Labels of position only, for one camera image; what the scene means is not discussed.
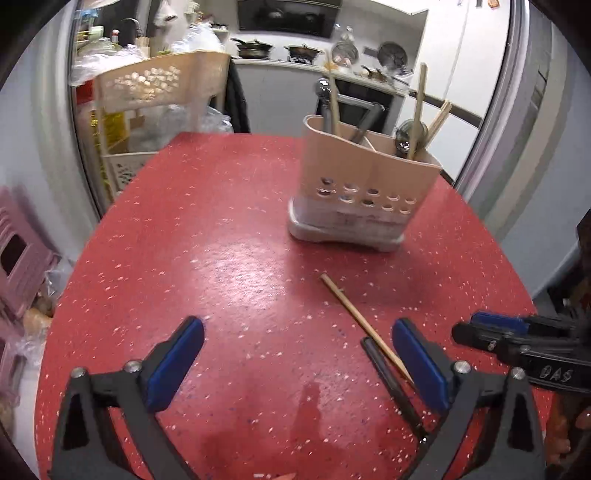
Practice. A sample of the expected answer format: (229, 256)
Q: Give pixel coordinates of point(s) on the pink plastic stool lower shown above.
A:
(13, 361)

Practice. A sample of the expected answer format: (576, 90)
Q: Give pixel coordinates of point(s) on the brown pot on stove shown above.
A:
(302, 54)

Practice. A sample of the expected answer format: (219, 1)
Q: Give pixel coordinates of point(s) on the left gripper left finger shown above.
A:
(86, 445)

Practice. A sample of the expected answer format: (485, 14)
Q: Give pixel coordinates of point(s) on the pink plastic stool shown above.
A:
(13, 361)
(24, 259)

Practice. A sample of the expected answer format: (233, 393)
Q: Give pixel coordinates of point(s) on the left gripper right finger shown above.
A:
(510, 443)

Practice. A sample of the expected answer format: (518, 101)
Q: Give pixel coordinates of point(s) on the long bamboo chopstick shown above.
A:
(417, 128)

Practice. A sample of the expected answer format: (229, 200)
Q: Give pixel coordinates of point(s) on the white refrigerator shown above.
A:
(463, 45)

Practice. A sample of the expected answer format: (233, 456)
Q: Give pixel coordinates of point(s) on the beige utensil holder caddy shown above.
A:
(361, 194)

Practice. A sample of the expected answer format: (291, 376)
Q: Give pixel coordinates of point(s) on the black wok on stove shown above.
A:
(254, 49)

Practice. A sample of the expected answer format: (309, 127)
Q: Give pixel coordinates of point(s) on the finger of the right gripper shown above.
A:
(506, 345)
(534, 325)

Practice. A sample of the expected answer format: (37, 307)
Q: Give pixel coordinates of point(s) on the person right hand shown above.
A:
(567, 444)

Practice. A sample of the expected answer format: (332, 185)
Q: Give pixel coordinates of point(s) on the beige plastic storage rack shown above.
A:
(190, 80)

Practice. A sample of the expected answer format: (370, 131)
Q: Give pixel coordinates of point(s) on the black range hood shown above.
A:
(307, 18)

